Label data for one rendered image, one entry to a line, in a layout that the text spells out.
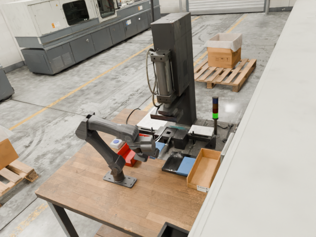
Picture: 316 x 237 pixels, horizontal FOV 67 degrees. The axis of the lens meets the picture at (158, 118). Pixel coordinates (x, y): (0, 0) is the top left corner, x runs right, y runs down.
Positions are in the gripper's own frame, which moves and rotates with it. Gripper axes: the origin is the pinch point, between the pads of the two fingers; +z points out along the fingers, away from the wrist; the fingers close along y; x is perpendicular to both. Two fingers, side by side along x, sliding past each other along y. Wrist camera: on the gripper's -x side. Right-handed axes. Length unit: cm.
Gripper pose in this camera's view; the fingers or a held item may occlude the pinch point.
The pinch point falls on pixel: (147, 156)
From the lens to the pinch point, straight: 135.1
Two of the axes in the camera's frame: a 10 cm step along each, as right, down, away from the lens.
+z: 3.2, 4.4, 8.4
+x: -8.9, -1.4, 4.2
